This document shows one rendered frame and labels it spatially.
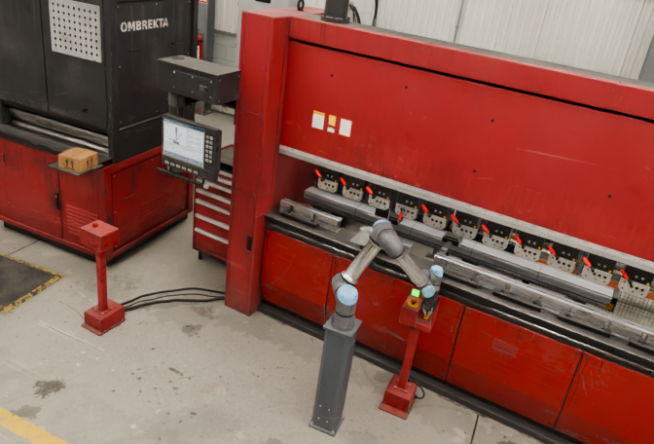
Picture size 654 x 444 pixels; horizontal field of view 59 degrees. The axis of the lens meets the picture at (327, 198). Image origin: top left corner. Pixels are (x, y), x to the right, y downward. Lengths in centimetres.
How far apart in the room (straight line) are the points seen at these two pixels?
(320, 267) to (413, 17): 458
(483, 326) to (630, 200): 118
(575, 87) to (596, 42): 437
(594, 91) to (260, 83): 202
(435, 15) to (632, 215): 494
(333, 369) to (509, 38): 531
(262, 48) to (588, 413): 306
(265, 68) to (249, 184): 85
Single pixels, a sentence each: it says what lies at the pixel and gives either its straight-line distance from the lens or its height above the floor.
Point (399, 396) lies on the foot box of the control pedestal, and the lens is 404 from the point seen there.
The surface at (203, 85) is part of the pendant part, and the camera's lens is 375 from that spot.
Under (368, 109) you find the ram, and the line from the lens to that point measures 377.
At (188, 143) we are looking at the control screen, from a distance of 392.
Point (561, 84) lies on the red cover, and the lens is 340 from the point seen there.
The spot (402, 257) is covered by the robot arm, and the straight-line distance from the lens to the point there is 322.
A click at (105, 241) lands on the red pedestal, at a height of 75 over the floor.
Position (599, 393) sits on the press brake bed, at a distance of 399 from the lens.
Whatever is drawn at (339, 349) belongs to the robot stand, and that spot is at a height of 66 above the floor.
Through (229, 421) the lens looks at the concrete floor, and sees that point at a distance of 389.
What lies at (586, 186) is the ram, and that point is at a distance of 353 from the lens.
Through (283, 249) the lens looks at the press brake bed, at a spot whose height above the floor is 65.
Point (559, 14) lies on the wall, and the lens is 771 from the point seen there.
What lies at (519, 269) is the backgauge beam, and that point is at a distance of 407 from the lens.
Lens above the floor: 281
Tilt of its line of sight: 24 degrees down
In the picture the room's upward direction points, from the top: 8 degrees clockwise
